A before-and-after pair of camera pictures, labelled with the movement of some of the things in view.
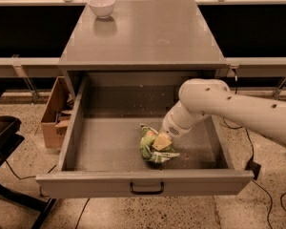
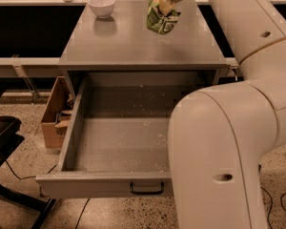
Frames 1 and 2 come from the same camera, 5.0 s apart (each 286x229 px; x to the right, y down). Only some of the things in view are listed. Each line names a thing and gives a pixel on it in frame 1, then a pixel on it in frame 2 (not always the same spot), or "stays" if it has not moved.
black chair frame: x=5 y=138 stays
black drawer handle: x=146 y=192 stays
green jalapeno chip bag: x=148 y=137 to x=157 y=21
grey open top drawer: x=101 y=154 stays
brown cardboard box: x=57 y=114 stays
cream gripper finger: x=162 y=141 to x=164 y=3
